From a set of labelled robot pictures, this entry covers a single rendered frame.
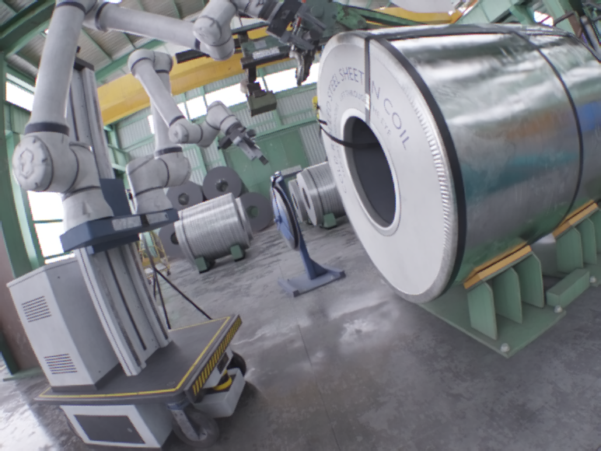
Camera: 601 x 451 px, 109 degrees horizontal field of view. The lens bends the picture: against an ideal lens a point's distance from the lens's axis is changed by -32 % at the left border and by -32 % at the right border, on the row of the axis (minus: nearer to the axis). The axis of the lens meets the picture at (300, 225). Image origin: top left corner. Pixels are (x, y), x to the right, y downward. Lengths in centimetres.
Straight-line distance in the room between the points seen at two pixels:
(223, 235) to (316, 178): 211
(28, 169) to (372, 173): 148
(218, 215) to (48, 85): 531
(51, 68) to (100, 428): 127
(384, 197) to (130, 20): 137
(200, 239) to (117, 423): 514
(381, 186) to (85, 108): 154
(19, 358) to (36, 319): 268
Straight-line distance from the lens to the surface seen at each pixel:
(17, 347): 406
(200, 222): 614
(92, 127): 161
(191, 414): 120
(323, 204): 614
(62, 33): 113
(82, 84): 174
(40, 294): 138
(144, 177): 148
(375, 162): 166
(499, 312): 148
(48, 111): 102
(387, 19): 239
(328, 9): 116
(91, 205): 107
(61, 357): 144
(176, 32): 110
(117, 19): 124
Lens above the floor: 75
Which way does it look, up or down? 5 degrees down
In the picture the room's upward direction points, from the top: 18 degrees counter-clockwise
